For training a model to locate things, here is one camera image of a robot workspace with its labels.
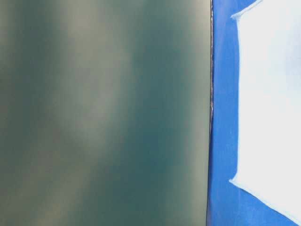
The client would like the light blue towel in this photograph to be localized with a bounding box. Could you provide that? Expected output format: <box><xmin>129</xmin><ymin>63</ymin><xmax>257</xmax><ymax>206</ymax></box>
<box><xmin>231</xmin><ymin>0</ymin><xmax>301</xmax><ymax>224</ymax></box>

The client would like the blue table cloth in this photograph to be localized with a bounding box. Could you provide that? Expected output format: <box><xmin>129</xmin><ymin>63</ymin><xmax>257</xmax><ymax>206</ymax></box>
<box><xmin>206</xmin><ymin>0</ymin><xmax>293</xmax><ymax>226</ymax></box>

